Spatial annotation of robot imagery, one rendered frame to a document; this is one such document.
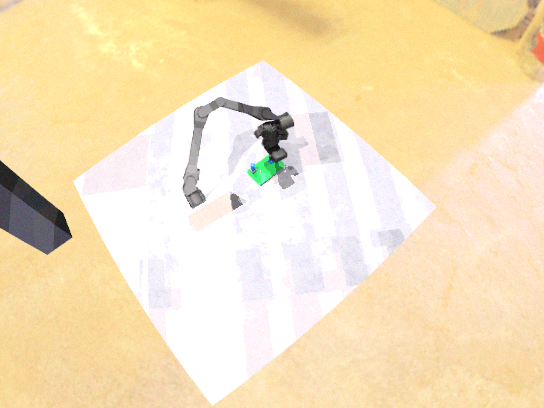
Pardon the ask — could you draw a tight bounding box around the green circuit board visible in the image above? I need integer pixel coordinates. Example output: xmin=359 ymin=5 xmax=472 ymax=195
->
xmin=246 ymin=154 xmax=286 ymax=186

